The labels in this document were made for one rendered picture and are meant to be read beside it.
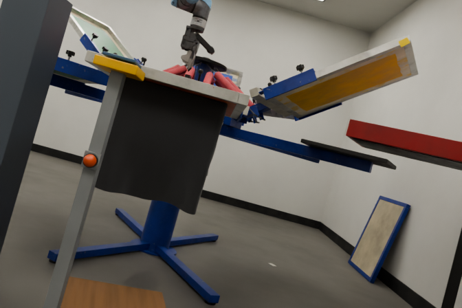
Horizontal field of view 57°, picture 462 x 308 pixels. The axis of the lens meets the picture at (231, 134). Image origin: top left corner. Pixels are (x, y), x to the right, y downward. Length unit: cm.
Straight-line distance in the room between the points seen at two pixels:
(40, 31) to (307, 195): 513
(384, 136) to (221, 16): 458
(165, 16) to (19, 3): 476
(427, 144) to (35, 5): 179
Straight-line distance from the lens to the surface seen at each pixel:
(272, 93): 235
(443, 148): 220
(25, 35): 182
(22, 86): 179
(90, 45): 326
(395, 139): 222
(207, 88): 148
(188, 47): 210
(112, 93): 132
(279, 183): 629
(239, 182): 623
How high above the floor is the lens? 79
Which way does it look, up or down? 2 degrees up
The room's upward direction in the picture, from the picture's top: 15 degrees clockwise
